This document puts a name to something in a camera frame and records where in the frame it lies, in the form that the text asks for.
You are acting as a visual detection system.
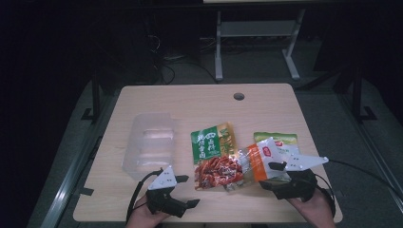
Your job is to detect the black metal stand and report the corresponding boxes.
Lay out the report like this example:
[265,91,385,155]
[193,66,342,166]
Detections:
[351,63,378,124]
[80,67,103,124]

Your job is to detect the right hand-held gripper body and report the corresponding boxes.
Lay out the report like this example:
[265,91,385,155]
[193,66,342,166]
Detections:
[274,154,330,203]

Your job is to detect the light green packet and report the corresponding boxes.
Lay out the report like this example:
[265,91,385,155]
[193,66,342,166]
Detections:
[253,131,300,162]

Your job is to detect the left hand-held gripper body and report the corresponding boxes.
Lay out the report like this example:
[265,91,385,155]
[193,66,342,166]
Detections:
[145,164,188,219]

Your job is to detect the grey metal rail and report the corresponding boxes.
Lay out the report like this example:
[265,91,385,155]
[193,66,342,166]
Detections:
[336,93,403,205]
[40,124,107,228]

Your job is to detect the black floor cables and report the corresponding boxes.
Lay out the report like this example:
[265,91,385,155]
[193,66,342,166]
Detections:
[148,31,220,86]

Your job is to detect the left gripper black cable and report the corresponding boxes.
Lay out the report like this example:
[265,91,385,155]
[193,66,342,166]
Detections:
[125,169,164,224]

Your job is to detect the person's left hand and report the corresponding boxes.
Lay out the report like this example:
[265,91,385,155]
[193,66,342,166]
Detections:
[126,194,172,228]

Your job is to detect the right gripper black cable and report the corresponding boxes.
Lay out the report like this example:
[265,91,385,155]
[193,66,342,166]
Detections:
[315,159,403,219]

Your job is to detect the clear plastic container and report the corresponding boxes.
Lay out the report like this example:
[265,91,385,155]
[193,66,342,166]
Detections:
[122,112,176,181]

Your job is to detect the green seasoning packet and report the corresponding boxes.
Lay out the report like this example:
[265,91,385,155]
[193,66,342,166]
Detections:
[190,122,245,192]

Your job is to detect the white metal desk frame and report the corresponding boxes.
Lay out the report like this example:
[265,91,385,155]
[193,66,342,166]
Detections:
[214,9,307,82]

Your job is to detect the orange and white clear packet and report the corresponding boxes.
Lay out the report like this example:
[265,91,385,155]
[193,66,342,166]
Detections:
[222,136,291,193]

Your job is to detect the person's right hand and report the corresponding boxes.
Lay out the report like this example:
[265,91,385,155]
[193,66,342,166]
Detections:
[286,188,336,228]

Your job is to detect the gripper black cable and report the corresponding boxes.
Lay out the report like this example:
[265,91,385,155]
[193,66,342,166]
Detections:
[125,169,164,224]
[315,159,403,219]

